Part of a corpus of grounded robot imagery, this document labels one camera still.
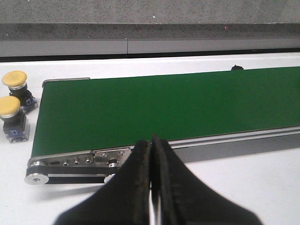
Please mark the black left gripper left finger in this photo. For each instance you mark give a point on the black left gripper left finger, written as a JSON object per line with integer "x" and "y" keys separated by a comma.
{"x": 123, "y": 200}

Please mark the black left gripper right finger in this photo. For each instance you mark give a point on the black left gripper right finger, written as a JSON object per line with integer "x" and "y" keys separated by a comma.
{"x": 182, "y": 199}

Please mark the green conveyor belt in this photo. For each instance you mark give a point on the green conveyor belt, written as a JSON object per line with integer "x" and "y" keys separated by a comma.
{"x": 86, "y": 128}

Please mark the yellow mushroom push button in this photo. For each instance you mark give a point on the yellow mushroom push button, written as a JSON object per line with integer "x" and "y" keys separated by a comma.
{"x": 16, "y": 127}
{"x": 16, "y": 81}

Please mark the grey granite counter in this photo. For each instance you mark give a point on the grey granite counter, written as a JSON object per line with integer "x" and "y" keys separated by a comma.
{"x": 30, "y": 28}

